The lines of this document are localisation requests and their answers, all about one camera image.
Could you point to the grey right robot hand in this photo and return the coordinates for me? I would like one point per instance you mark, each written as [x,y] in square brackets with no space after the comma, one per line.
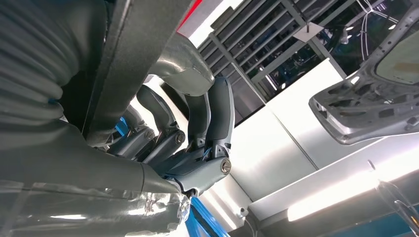
[65,170]

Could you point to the red barrier belt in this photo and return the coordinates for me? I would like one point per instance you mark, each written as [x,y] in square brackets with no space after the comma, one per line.
[193,9]

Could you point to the white hanging sign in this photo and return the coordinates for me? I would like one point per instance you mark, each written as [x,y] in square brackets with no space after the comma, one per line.
[307,32]

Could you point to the grey car tailgate panel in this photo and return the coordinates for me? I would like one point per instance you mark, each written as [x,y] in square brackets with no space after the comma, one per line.
[360,108]

